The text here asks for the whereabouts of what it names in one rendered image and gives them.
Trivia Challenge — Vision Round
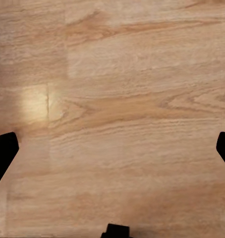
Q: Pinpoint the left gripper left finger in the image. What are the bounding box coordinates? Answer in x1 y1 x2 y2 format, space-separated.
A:
0 132 19 180

